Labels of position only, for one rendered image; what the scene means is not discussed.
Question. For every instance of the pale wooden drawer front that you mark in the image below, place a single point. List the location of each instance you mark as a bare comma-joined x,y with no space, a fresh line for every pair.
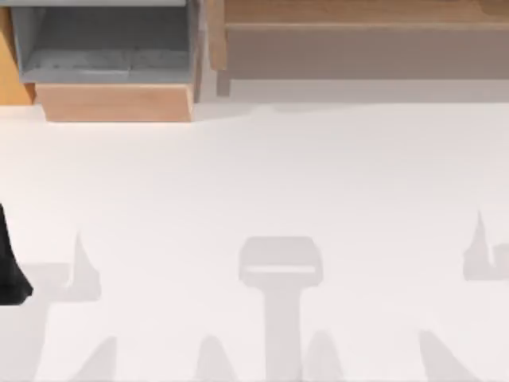
115,102

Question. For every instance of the wooden open shelf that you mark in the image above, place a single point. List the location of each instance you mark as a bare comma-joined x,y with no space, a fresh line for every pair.
358,44

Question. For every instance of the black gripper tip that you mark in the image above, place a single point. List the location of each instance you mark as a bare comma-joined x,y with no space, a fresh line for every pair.
10,274

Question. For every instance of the wooden cupboard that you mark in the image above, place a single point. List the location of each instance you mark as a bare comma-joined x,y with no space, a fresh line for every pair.
12,59

